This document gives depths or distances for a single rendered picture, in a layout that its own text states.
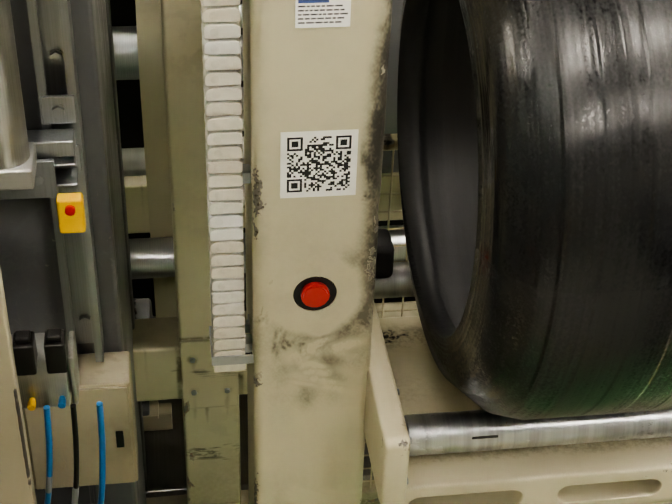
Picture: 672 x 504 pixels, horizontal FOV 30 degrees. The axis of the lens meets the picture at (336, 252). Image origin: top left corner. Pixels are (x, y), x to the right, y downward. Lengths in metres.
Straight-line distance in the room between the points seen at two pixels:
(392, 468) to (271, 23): 0.49
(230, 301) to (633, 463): 0.49
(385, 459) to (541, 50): 0.47
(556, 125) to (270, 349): 0.44
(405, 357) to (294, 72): 0.57
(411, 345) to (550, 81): 0.65
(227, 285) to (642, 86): 0.48
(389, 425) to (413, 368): 0.30
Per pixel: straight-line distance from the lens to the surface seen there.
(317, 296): 1.31
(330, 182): 1.23
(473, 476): 1.40
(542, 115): 1.08
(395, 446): 1.31
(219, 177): 1.23
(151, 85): 2.01
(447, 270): 1.56
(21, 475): 1.25
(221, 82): 1.18
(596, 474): 1.44
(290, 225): 1.26
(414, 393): 1.58
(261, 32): 1.15
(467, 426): 1.38
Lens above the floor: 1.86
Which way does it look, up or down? 36 degrees down
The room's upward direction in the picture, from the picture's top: 2 degrees clockwise
